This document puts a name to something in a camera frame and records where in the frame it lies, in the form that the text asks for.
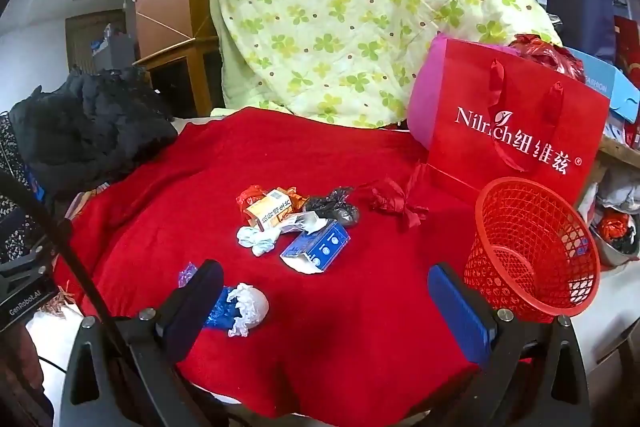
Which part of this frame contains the black puffer jacket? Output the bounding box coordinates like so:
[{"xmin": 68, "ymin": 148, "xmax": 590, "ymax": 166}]
[{"xmin": 10, "ymin": 67, "xmax": 178, "ymax": 202}]

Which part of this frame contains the green clover print quilt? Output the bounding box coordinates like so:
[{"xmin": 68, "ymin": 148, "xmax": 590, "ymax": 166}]
[{"xmin": 209, "ymin": 0, "xmax": 563, "ymax": 130}]

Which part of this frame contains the grey metal box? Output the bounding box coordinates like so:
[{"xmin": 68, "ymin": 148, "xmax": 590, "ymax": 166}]
[{"xmin": 97, "ymin": 24, "xmax": 136, "ymax": 70}]

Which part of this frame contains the orange plastic bag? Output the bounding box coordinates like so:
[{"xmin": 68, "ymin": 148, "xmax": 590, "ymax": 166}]
[{"xmin": 599, "ymin": 212, "xmax": 633, "ymax": 244}]

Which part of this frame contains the red paper gift bag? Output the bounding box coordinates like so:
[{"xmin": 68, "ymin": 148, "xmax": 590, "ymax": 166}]
[{"xmin": 406, "ymin": 38, "xmax": 612, "ymax": 208}]

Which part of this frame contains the red plastic bag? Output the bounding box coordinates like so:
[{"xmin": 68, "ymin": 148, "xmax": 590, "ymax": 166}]
[{"xmin": 507, "ymin": 33, "xmax": 586, "ymax": 82}]

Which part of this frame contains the navy bag with orange handles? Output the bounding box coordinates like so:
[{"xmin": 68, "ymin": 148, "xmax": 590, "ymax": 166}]
[{"xmin": 542, "ymin": 0, "xmax": 618, "ymax": 62}]

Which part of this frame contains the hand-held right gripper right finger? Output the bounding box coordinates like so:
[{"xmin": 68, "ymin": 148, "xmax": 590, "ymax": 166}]
[{"xmin": 427, "ymin": 263, "xmax": 593, "ymax": 427}]

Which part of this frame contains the red plastic mesh basket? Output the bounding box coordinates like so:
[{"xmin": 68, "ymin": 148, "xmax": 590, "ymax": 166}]
[{"xmin": 462, "ymin": 177, "xmax": 601, "ymax": 324}]

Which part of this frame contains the orange foil wrapper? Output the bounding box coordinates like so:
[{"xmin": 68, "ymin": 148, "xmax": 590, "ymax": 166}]
[{"xmin": 285, "ymin": 189, "xmax": 311, "ymax": 212}]

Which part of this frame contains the person's left forearm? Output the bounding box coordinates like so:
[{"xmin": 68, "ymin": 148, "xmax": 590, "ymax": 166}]
[{"xmin": 0, "ymin": 322, "xmax": 55, "ymax": 427}]

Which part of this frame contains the brown wooden door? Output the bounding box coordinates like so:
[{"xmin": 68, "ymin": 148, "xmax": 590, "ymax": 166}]
[{"xmin": 65, "ymin": 9, "xmax": 126, "ymax": 75}]

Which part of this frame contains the wooden shelf board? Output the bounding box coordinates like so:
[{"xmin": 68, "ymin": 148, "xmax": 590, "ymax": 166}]
[{"xmin": 600, "ymin": 136, "xmax": 640, "ymax": 168}]

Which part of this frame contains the black white-flecked cloth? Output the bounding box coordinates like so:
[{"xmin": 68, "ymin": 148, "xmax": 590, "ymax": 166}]
[{"xmin": 0, "ymin": 114, "xmax": 48, "ymax": 260}]

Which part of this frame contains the white paper ball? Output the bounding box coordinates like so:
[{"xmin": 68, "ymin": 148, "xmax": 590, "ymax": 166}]
[{"xmin": 227, "ymin": 283, "xmax": 270, "ymax": 339}]

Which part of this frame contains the red snack wrapper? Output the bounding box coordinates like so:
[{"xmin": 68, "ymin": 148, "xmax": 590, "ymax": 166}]
[{"xmin": 236, "ymin": 184, "xmax": 268, "ymax": 223}]

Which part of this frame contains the light blue cardboard box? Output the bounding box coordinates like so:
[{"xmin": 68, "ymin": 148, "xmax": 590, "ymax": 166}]
[{"xmin": 565, "ymin": 47, "xmax": 640, "ymax": 122}]

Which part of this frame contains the striped woven cloth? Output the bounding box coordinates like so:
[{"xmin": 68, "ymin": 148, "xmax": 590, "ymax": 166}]
[{"xmin": 64, "ymin": 186, "xmax": 112, "ymax": 219}]

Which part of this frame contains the blue plastic wrapper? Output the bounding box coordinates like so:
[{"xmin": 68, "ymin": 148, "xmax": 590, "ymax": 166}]
[{"xmin": 179, "ymin": 262, "xmax": 241, "ymax": 330}]

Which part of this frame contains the black plastic bag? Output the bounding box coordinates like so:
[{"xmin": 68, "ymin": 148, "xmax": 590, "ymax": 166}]
[{"xmin": 304, "ymin": 186, "xmax": 361, "ymax": 228}]

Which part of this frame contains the red blanket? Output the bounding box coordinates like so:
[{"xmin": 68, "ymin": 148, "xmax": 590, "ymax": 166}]
[{"xmin": 52, "ymin": 107, "xmax": 551, "ymax": 420}]

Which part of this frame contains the white paper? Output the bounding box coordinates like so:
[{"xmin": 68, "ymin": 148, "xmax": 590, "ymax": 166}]
[{"xmin": 282, "ymin": 212, "xmax": 338, "ymax": 235}]

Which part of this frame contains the blue white milk carton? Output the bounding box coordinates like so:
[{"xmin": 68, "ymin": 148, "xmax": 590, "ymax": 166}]
[{"xmin": 279, "ymin": 219, "xmax": 351, "ymax": 275}]

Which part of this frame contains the white plastic bag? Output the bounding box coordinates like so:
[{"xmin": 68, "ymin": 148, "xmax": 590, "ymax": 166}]
[{"xmin": 595, "ymin": 174, "xmax": 640, "ymax": 214}]

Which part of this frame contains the black cable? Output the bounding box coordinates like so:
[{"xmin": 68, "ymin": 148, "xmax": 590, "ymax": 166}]
[{"xmin": 0, "ymin": 171, "xmax": 133, "ymax": 343}]

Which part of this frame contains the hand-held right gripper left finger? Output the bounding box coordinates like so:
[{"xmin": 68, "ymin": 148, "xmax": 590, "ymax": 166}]
[{"xmin": 62, "ymin": 259, "xmax": 226, "ymax": 427}]

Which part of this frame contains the red printed gift box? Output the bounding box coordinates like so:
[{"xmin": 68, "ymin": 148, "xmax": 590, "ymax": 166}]
[{"xmin": 614, "ymin": 16, "xmax": 640, "ymax": 75}]

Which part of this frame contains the orange and white carton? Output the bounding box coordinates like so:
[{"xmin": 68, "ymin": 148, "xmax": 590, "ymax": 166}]
[{"xmin": 246, "ymin": 188, "xmax": 296, "ymax": 233}]

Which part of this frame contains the white tissue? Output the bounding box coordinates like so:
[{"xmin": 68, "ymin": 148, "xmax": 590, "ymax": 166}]
[{"xmin": 236, "ymin": 224, "xmax": 283, "ymax": 258}]

